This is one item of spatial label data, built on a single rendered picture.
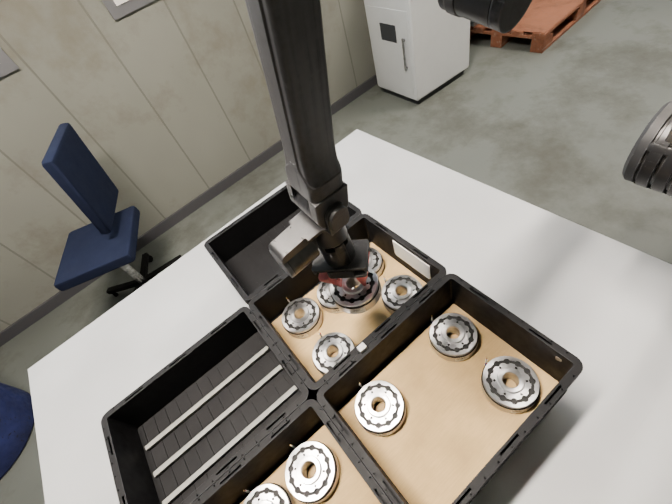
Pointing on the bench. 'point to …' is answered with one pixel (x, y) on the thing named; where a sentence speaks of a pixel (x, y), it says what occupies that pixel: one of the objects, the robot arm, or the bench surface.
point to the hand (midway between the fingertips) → (352, 281)
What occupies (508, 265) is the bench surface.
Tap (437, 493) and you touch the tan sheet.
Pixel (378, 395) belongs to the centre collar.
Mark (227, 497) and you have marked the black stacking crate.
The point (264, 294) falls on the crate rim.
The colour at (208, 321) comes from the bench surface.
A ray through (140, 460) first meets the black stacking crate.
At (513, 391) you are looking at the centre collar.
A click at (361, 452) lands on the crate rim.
